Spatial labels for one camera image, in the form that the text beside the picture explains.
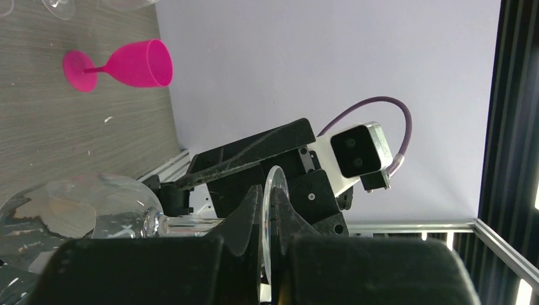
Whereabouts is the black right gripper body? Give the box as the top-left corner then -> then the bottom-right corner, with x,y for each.
160,145 -> 355,236

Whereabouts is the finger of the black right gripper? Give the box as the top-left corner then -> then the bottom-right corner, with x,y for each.
174,118 -> 315,191

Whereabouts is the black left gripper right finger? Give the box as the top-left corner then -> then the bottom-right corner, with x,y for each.
269,189 -> 480,304

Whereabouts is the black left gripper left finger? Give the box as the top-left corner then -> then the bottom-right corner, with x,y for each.
28,185 -> 263,304

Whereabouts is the pink wine glass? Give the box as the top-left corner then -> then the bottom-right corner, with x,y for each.
62,39 -> 174,92

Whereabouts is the clear stemmed wine glass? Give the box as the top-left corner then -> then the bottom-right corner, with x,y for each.
103,0 -> 159,11

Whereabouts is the clear tall flute glass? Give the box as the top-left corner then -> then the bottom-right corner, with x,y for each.
42,0 -> 76,21

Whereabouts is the clear patterned tumbler glass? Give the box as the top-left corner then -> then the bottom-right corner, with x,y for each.
0,0 -> 15,18

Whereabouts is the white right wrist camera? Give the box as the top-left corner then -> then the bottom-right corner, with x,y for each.
308,121 -> 393,197

